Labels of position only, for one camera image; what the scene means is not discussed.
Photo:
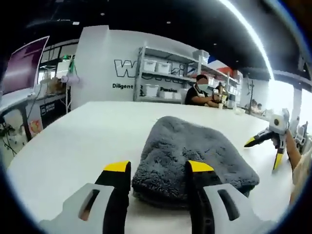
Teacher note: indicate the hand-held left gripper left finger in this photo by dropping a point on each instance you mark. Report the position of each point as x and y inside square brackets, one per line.
[80, 212]

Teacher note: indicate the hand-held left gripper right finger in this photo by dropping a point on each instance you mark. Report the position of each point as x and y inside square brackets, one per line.
[219, 212]

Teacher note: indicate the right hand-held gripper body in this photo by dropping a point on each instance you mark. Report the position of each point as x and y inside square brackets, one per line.
[278, 122]

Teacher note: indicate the grey plush towel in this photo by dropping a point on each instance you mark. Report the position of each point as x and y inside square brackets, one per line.
[170, 146]

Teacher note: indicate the black tripod stand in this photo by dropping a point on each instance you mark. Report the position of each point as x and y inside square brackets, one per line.
[251, 92]

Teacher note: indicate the grey metal storage shelf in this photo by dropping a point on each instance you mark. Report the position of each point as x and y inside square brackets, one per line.
[170, 54]
[219, 75]

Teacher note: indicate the white table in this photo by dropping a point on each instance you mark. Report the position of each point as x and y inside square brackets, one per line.
[85, 136]

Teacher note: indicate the long ceiling light strip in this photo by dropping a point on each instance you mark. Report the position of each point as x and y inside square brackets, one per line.
[258, 41]

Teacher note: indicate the black sign panel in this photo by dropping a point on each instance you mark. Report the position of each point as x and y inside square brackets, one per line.
[53, 112]

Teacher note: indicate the group of white storage bins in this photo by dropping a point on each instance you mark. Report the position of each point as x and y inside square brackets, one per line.
[150, 65]

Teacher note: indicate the grey side desk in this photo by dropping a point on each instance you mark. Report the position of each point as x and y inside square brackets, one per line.
[14, 97]

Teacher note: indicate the lilac cylinder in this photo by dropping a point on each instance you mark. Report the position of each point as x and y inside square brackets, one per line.
[70, 80]

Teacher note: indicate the green hanging item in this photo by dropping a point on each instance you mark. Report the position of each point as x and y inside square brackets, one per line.
[71, 68]

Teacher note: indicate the pink display monitor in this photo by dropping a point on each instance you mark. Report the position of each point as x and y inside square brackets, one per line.
[22, 65]

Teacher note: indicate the red blue wall banner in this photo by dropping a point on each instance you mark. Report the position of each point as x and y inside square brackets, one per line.
[221, 64]

